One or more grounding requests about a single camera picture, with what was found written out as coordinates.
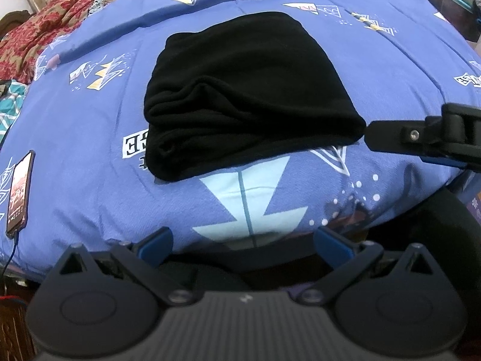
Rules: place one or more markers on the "black pants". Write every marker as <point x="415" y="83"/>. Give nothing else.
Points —
<point x="244" y="94"/>

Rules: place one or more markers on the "black smartphone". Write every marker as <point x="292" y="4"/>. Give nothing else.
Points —
<point x="19" y="193"/>

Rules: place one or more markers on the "dark cloth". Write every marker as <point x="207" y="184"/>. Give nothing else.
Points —
<point x="439" y="214"/>

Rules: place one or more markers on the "teal patterned cloth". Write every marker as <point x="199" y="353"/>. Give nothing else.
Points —
<point x="11" y="109"/>

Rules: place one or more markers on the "blue printed blanket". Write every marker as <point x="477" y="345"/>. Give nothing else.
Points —
<point x="263" y="203"/>

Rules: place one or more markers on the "red floral cloth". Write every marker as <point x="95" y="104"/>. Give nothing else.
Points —
<point x="41" y="32"/>

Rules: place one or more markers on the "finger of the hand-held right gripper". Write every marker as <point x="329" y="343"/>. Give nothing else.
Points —
<point x="390" y="135"/>

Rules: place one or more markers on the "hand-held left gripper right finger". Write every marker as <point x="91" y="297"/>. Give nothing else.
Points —
<point x="330" y="244"/>

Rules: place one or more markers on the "dark wooden headboard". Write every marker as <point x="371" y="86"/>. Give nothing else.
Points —
<point x="13" y="22"/>

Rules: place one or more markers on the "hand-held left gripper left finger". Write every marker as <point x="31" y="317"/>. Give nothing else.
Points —
<point x="157" y="246"/>

